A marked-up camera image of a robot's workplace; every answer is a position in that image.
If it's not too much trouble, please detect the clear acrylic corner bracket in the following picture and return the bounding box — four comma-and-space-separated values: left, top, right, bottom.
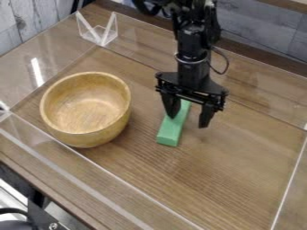
77, 12, 118, 47

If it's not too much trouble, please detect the green rectangular block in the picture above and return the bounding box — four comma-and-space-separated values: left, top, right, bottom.
157, 100, 191, 146

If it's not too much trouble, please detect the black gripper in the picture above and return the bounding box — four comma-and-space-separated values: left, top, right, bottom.
155, 53, 230, 128

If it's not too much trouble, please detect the wooden bowl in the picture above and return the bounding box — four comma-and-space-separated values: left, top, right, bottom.
41, 72, 133, 148

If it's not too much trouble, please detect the black metal bracket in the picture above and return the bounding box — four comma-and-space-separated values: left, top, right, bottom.
29, 200, 62, 230

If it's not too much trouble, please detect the clear acrylic enclosure wall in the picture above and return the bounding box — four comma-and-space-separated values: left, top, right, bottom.
0, 15, 307, 230

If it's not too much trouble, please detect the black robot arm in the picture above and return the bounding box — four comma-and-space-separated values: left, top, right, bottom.
157, 0, 230, 128

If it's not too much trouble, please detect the black cable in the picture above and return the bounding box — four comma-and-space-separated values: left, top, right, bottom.
0, 206, 31, 223

